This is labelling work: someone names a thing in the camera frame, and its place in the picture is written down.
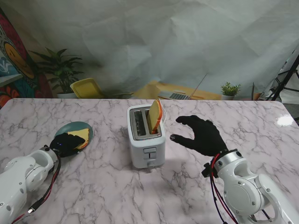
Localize teal round plate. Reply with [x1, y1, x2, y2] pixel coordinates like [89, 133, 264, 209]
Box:
[54, 121, 94, 152]

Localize white crumpled backdrop sheet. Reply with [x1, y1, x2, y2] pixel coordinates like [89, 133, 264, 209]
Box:
[0, 0, 299, 98]

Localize small green potted plant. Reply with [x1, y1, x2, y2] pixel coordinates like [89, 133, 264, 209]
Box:
[221, 82, 241, 101]

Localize yellow wooden desk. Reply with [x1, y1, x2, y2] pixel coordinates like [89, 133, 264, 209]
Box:
[134, 80, 221, 100]

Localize white toaster power cord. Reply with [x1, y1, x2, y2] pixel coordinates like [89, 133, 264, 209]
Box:
[160, 102, 168, 126]

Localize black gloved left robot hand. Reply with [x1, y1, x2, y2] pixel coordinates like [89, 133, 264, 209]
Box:
[50, 132, 86, 157]

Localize left arm red black cables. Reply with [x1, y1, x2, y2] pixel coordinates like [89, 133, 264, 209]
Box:
[14, 154, 63, 222]

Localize colourful smiley mural banner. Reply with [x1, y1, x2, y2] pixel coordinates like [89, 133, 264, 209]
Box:
[0, 7, 53, 109]

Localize white two-slot toaster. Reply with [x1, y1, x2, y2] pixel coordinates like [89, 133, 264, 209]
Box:
[127, 105, 167, 170]

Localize black tripod stand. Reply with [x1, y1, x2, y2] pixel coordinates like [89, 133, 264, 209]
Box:
[272, 50, 299, 101]

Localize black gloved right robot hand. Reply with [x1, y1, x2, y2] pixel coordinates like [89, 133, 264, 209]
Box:
[169, 115, 228, 157]

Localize yellow plastic chair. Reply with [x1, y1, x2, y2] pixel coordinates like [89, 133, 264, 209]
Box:
[70, 78, 105, 98]

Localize toy toast slice orange crust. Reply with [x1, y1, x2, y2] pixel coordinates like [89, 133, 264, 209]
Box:
[146, 99, 164, 135]
[67, 127, 91, 150]

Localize open silver laptop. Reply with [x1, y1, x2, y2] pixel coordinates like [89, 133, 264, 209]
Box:
[158, 72, 208, 100]

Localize large green potted plant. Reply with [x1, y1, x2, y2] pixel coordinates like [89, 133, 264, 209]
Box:
[30, 48, 85, 98]

